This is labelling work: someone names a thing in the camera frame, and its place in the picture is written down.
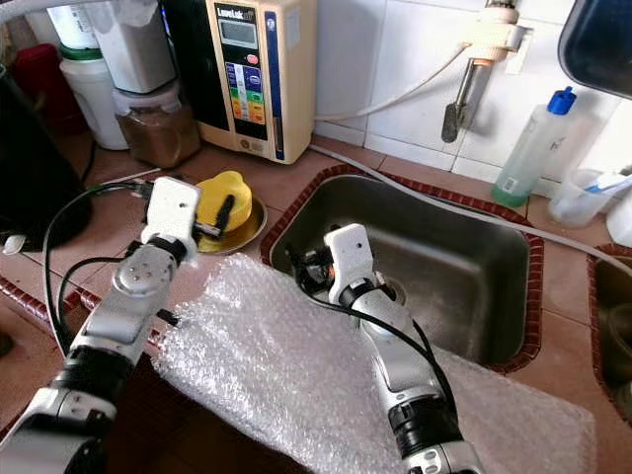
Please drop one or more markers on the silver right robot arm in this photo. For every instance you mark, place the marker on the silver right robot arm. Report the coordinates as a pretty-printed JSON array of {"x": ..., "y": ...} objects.
[{"x": 395, "y": 355}]

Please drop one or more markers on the clear bottle of green soap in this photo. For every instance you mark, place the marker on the clear bottle of green soap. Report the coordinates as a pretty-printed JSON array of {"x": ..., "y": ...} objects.
[{"x": 528, "y": 158}]

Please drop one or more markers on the white and blue tube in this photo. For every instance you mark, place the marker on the white and blue tube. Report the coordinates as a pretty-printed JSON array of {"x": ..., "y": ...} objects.
[{"x": 610, "y": 183}]

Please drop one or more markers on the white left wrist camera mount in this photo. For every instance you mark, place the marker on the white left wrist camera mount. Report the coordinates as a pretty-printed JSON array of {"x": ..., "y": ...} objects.
[{"x": 173, "y": 212}]

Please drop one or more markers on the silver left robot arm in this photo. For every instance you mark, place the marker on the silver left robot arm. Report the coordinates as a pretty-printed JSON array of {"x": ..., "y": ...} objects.
[{"x": 118, "y": 296}]

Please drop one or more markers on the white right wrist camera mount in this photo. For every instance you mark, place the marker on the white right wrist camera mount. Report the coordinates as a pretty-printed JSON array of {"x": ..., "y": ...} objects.
[{"x": 351, "y": 257}]

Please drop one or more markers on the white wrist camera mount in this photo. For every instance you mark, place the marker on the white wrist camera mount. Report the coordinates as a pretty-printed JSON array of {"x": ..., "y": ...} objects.
[
  {"x": 351, "y": 257},
  {"x": 173, "y": 212}
]

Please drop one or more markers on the small steel side sink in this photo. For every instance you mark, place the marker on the small steel side sink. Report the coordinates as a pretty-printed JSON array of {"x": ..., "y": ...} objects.
[{"x": 617, "y": 336}]

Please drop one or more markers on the steel kitchen sink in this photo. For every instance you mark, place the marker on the steel kitchen sink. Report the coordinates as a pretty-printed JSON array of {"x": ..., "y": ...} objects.
[{"x": 454, "y": 257}]

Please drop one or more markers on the tall white plastic container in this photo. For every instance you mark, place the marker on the tall white plastic container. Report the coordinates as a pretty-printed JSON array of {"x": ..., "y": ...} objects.
[{"x": 133, "y": 49}]

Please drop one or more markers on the yellow plastic cup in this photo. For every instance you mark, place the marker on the yellow plastic cup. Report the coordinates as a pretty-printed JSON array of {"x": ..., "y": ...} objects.
[{"x": 243, "y": 197}]

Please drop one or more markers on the clear jar of brown powder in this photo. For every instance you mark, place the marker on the clear jar of brown powder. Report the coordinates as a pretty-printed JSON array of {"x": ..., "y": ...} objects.
[{"x": 158, "y": 138}]

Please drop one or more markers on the black hanging pan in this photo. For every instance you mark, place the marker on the black hanging pan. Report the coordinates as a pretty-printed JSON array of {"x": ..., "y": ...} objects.
[{"x": 597, "y": 44}]

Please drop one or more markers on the small white plastic piece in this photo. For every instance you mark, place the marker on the small white plastic piece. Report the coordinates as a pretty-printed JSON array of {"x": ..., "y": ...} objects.
[{"x": 15, "y": 244}]

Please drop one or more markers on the small white printed container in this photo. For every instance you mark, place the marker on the small white printed container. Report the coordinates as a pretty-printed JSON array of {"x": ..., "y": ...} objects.
[{"x": 71, "y": 28}]

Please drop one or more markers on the cream faucet diverter valve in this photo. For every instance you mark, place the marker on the cream faucet diverter valve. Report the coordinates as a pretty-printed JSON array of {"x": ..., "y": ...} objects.
[{"x": 494, "y": 41}]

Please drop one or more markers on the clear plastic cup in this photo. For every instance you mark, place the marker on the clear plastic cup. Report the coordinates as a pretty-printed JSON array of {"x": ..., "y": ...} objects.
[{"x": 578, "y": 205}]

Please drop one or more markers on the cream water ionizer machine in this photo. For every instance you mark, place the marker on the cream water ionizer machine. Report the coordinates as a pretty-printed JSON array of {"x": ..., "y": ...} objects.
[{"x": 257, "y": 138}]

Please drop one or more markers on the white jar with green lid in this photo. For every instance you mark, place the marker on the white jar with green lid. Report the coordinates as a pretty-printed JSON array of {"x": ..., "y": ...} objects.
[{"x": 89, "y": 99}]

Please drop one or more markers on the thin white plastic stick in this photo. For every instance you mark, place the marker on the thin white plastic stick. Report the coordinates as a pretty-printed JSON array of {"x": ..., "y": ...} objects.
[{"x": 123, "y": 179}]

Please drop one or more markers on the shallow steel bowl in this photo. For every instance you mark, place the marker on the shallow steel bowl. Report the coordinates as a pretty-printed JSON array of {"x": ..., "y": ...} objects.
[{"x": 252, "y": 235}]

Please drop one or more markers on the clear bubble wrap sheet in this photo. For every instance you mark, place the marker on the clear bubble wrap sheet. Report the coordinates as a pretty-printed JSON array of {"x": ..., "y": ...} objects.
[{"x": 257, "y": 365}]

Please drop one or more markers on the dark red container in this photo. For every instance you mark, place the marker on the dark red container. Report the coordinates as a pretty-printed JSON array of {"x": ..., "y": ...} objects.
[{"x": 39, "y": 84}]

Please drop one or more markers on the black kitchen appliance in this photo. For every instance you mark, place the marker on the black kitchen appliance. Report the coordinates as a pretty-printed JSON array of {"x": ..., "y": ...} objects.
[{"x": 39, "y": 178}]

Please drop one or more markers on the dark green item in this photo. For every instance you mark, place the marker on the dark green item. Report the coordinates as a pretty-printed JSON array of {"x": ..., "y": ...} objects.
[{"x": 6, "y": 345}]

